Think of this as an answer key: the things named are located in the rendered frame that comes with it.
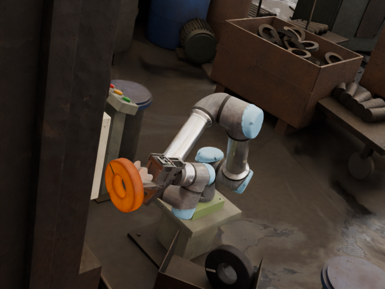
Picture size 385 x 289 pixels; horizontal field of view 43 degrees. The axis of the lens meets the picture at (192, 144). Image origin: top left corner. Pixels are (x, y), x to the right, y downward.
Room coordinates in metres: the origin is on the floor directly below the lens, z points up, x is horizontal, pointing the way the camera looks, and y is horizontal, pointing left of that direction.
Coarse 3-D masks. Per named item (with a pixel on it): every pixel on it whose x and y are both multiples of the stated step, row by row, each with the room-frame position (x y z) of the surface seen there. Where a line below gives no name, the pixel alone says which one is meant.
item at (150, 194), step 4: (168, 184) 1.22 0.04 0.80; (164, 188) 1.21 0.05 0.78; (144, 192) 1.20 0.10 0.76; (148, 192) 1.20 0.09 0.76; (152, 192) 1.19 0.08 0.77; (156, 192) 1.19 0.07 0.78; (160, 192) 1.20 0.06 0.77; (144, 196) 1.18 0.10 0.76; (148, 196) 1.18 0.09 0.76; (152, 196) 1.19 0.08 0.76; (156, 196) 1.20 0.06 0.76; (144, 200) 1.18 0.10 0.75; (148, 200) 1.18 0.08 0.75; (152, 200) 1.19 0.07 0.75; (144, 204) 1.17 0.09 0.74; (148, 204) 1.18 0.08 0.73
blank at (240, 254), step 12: (216, 252) 1.07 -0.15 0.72; (228, 252) 1.05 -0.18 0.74; (240, 252) 1.06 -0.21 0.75; (216, 264) 1.06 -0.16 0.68; (240, 264) 1.03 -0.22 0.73; (252, 264) 1.05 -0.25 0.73; (216, 276) 1.05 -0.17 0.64; (228, 276) 1.07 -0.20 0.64; (240, 276) 1.02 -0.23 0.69; (252, 276) 1.02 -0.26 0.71; (216, 288) 1.05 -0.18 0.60; (228, 288) 1.03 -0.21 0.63; (240, 288) 1.02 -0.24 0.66
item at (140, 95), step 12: (120, 84) 2.60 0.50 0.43; (132, 84) 2.64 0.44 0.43; (132, 96) 2.49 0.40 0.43; (144, 96) 2.53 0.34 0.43; (144, 108) 2.48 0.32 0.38; (132, 120) 2.44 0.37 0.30; (132, 132) 2.45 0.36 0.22; (120, 144) 2.41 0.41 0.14; (132, 144) 2.47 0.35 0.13; (120, 156) 2.42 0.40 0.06; (132, 156) 2.49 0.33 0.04
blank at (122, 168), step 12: (108, 168) 1.15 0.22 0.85; (120, 168) 1.11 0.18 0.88; (132, 168) 1.11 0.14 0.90; (108, 180) 1.14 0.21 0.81; (120, 180) 1.15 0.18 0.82; (132, 180) 1.07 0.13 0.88; (108, 192) 1.14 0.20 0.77; (120, 192) 1.12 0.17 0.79; (132, 192) 1.06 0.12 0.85; (120, 204) 1.10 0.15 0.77; (132, 204) 1.06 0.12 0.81
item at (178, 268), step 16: (176, 240) 1.12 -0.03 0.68; (176, 256) 1.13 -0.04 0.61; (160, 272) 0.93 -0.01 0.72; (176, 272) 1.06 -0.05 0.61; (192, 272) 1.08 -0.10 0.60; (256, 272) 1.10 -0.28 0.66; (160, 288) 0.93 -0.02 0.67; (176, 288) 0.92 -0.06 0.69; (192, 288) 0.92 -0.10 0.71; (208, 288) 1.04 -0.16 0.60; (256, 288) 0.97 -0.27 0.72
